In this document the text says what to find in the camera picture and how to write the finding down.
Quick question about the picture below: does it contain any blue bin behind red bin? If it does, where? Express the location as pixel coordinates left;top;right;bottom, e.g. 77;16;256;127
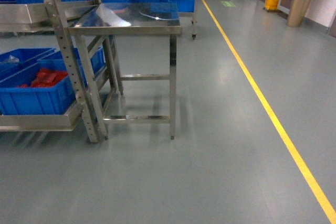
37;47;106;75

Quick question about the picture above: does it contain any stainless steel flow rack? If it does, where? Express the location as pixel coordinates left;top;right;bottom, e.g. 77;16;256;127
1;0;109;143

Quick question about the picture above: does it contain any red parts pile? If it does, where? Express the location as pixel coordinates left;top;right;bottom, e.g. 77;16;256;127
17;68;68;88

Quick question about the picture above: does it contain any blue bin far rack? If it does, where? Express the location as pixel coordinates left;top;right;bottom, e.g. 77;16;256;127
161;0;195;13

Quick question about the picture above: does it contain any small stainless steel table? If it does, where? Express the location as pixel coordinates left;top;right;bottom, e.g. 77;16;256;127
69;3;182;139

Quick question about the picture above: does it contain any blue bin with red parts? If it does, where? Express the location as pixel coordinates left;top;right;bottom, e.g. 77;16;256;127
1;60;76;115

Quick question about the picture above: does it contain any blue bin rear middle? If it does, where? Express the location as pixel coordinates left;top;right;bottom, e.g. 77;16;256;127
1;48;56;79

